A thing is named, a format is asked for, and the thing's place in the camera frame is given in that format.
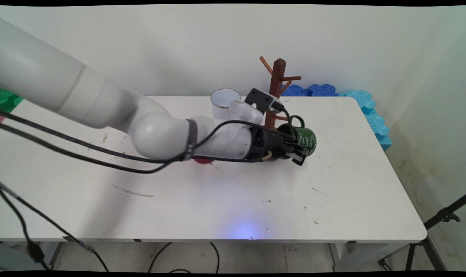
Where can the grey table leg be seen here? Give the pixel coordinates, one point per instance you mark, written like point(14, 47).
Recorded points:
point(356, 257)

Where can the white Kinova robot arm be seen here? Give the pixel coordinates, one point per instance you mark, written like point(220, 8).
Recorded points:
point(63, 84)

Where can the cyan foam mat piece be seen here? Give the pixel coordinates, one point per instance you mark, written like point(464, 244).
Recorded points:
point(371, 111)

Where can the brown wooden mug tree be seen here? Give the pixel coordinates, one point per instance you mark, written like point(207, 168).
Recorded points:
point(278, 77)

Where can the white enamel mug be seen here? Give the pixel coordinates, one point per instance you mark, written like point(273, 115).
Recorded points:
point(225, 98)

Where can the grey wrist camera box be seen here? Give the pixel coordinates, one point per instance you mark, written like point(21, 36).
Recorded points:
point(260, 99)

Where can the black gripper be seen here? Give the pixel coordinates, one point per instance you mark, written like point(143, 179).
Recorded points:
point(267, 144)

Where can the green enamel mug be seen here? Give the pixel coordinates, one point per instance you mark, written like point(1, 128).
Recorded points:
point(308, 138)

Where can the blue foam mat piece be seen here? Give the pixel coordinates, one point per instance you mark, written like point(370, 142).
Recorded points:
point(321, 90)

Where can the red enamel mug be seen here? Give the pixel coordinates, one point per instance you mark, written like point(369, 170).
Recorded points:
point(204, 161)

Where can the green foam mat piece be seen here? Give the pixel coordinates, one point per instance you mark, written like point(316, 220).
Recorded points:
point(5, 100)

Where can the black tripod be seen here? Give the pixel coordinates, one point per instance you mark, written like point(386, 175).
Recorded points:
point(444, 213)

